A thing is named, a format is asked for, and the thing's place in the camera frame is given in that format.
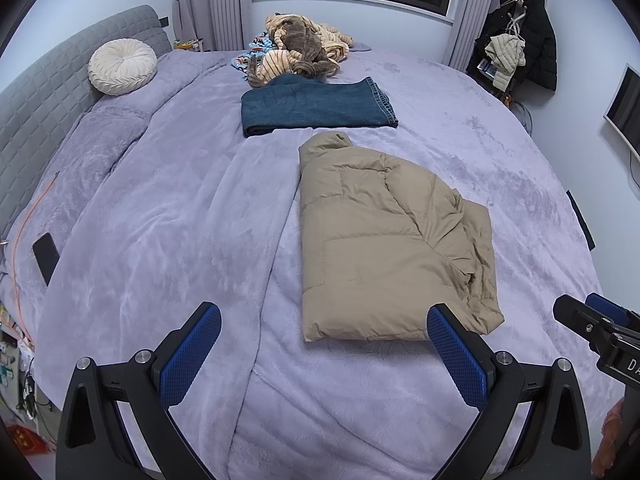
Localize striped beige fleece garment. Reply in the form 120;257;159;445
247;12;356;86

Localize hanging beige puffer vest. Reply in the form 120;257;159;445
484;34;527;92

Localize beige puffer jacket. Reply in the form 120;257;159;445
298;131;505;343

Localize black smartphone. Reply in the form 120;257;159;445
32;232;61;287

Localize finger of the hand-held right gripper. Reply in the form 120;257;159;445
585;292;630;327
553;294;616;356

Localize white round cushion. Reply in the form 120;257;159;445
88;39;158;97

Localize grey pleated curtain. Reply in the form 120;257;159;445
446;0;506;71
172;0;251;52

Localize person's right hand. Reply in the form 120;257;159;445
592;400;624;478

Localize grey quilted headboard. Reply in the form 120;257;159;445
0;5;172;236

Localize wall mounted screen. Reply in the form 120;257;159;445
603;63;640;158

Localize brown fleece garment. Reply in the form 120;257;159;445
272;17;341;78

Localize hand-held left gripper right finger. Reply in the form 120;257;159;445
426;302;592;480

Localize folded blue jeans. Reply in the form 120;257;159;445
241;76;399;138

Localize colourful printed cloth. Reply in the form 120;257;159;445
230;30;271;73

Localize red patterned packet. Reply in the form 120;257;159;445
10;424;47;454

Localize white coat rack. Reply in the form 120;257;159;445
506;0;529;36

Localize hanging black coat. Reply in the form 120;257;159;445
467;0;557;92

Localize lilac plush bed blanket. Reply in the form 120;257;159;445
0;47;621;480

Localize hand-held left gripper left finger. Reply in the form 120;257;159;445
56;301;222;480

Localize floor clutter pile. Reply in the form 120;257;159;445
0;305;53;423

